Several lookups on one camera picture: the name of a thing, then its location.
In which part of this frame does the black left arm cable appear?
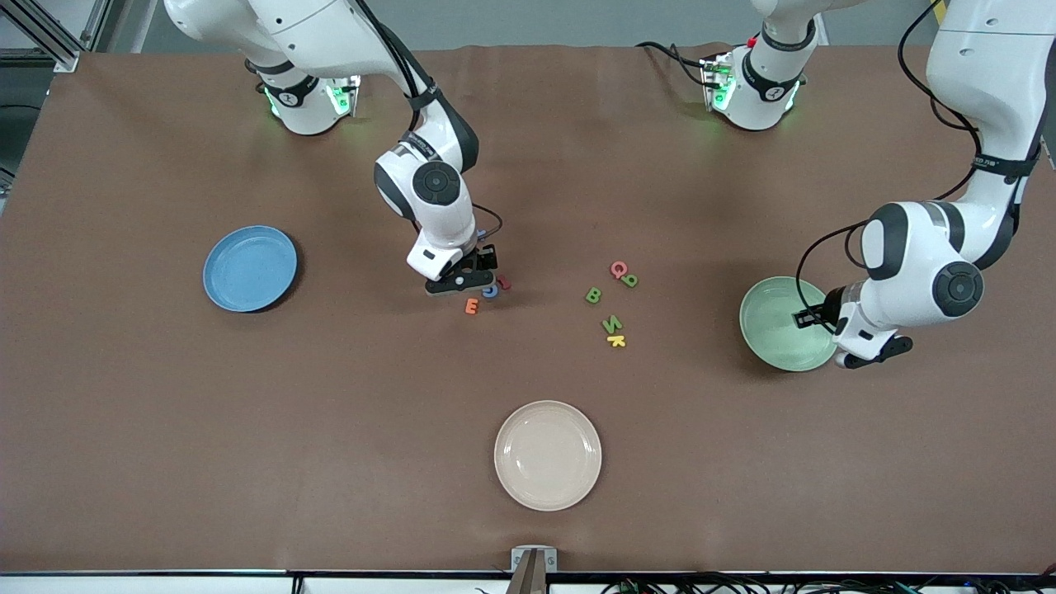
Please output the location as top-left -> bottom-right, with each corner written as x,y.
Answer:
794,0 -> 1040,331

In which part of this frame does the blue plate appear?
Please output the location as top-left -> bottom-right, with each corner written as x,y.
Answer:
202,225 -> 299,314

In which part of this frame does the brown table cover mat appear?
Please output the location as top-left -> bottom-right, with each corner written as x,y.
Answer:
0,43 -> 1056,576

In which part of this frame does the mint green plate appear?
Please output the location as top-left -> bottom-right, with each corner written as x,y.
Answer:
739,276 -> 840,372

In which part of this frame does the beige plate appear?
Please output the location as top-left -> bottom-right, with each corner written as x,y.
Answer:
493,400 -> 603,512

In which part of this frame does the aluminium frame profile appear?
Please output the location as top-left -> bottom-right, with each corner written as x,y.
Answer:
0,0 -> 112,73

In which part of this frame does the black cable bundle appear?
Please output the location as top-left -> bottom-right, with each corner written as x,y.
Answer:
602,572 -> 1056,594

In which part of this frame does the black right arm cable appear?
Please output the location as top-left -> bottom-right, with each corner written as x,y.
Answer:
353,0 -> 504,242

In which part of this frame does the grey metal bracket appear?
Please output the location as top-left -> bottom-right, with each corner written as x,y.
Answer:
510,545 -> 559,594

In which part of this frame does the black arm base cable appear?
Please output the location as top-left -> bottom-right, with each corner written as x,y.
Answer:
635,40 -> 714,87

